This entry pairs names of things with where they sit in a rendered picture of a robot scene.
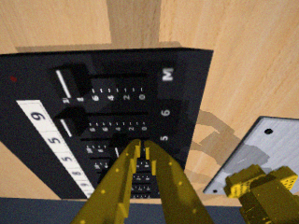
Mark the black lighting desk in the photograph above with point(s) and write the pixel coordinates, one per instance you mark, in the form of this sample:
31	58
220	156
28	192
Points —
108	98

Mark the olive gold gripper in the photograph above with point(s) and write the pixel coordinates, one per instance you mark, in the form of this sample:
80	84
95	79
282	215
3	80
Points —
109	202

